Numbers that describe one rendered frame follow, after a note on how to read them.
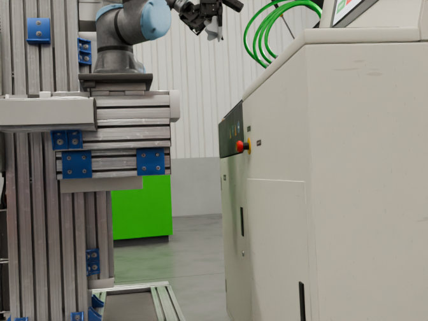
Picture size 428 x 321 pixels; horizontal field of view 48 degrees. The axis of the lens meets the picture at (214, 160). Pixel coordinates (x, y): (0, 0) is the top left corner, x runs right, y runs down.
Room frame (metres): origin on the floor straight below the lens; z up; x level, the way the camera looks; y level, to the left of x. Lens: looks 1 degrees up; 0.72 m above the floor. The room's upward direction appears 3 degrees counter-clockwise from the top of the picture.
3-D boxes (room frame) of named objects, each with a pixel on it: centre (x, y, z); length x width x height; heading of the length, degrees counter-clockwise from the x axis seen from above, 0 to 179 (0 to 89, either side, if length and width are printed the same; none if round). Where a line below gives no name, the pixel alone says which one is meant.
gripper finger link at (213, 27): (1.76, -0.02, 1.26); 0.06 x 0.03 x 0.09; 96
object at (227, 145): (1.90, -0.08, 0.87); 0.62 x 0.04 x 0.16; 6
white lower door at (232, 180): (1.90, -0.07, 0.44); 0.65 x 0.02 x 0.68; 6
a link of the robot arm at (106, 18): (1.54, 0.30, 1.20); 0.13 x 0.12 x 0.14; 55
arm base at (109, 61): (1.54, 0.30, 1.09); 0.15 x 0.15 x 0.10
